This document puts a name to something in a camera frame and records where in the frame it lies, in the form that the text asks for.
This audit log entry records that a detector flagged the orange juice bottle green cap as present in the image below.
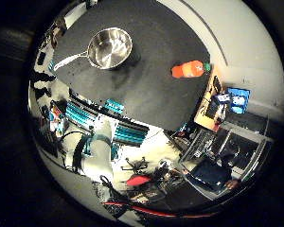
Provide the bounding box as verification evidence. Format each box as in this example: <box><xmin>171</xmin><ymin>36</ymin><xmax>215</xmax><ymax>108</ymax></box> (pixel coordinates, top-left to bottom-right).
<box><xmin>170</xmin><ymin>60</ymin><xmax>212</xmax><ymax>79</ymax></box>

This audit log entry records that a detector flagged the small teal storage bin rack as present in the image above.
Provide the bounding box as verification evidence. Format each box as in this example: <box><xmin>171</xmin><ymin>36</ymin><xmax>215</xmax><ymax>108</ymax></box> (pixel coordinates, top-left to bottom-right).
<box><xmin>103</xmin><ymin>98</ymin><xmax>126</xmax><ymax>114</ymax></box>

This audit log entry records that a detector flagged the black office chair base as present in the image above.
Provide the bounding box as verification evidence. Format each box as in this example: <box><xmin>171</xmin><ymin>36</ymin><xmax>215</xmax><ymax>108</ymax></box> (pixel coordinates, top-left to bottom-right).
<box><xmin>120</xmin><ymin>156</ymin><xmax>151</xmax><ymax>175</ymax></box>

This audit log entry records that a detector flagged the red chair seat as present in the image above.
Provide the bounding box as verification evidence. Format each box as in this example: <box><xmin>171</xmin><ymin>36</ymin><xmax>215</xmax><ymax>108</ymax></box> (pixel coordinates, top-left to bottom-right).
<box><xmin>126</xmin><ymin>174</ymin><xmax>152</xmax><ymax>187</ymax></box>

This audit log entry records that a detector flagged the stainless steel frying pan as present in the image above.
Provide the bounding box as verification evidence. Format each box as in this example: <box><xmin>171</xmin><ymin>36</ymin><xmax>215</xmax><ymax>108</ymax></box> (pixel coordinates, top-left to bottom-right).
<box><xmin>53</xmin><ymin>26</ymin><xmax>133</xmax><ymax>72</ymax></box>

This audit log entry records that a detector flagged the person in dark blue shirt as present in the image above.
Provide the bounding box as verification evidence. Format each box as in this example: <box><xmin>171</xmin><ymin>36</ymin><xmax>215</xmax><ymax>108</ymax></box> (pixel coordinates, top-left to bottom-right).
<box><xmin>188</xmin><ymin>150</ymin><xmax>244</xmax><ymax>194</ymax></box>

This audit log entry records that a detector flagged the red cable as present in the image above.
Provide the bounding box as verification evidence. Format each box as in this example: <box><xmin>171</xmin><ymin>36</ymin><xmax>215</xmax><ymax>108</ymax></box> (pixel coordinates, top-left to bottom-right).
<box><xmin>102</xmin><ymin>201</ymin><xmax>220</xmax><ymax>219</ymax></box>

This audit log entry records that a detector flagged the metal frame table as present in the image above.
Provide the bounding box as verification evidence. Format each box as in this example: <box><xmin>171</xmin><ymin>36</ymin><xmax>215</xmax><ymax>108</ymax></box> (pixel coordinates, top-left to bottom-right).
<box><xmin>179</xmin><ymin>125</ymin><xmax>273</xmax><ymax>191</ymax></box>

